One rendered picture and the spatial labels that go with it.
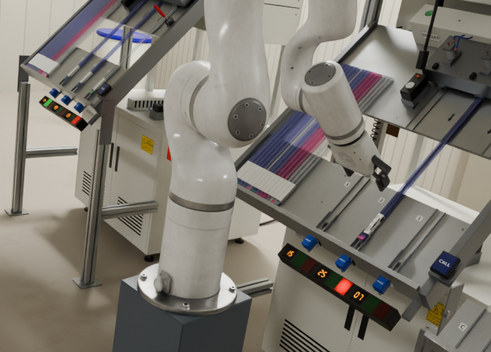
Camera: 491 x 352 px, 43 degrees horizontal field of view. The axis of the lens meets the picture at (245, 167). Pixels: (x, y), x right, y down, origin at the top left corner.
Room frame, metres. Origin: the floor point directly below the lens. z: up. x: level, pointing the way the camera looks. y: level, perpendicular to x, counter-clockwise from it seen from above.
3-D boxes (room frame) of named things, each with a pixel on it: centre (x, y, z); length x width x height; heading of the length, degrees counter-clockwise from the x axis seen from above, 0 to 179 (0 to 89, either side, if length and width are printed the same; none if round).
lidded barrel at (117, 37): (5.41, 1.21, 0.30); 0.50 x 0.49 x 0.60; 140
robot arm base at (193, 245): (1.07, 0.07, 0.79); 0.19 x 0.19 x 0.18
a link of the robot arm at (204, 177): (1.09, 0.09, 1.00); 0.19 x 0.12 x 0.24; 34
